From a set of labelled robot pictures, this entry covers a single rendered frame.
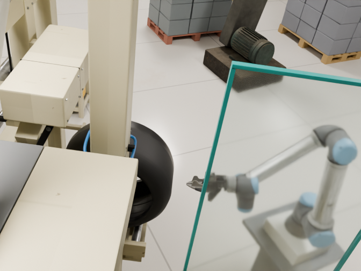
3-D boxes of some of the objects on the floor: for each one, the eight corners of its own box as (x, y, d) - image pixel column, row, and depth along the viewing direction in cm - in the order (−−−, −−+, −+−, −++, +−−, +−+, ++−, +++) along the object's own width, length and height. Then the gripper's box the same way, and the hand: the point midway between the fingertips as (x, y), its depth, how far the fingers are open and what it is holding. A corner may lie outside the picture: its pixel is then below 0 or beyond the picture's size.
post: (114, 351, 249) (140, -106, 93) (93, 348, 248) (84, -115, 93) (118, 330, 259) (147, -113, 104) (98, 327, 259) (96, -121, 103)
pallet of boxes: (277, 31, 687) (298, -38, 615) (310, 27, 719) (334, -39, 648) (324, 64, 608) (354, -11, 536) (359, 58, 641) (392, -13, 569)
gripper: (226, 171, 209) (186, 169, 210) (227, 183, 202) (186, 181, 202) (225, 182, 214) (186, 180, 215) (225, 194, 207) (185, 192, 208)
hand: (188, 185), depth 210 cm, fingers closed
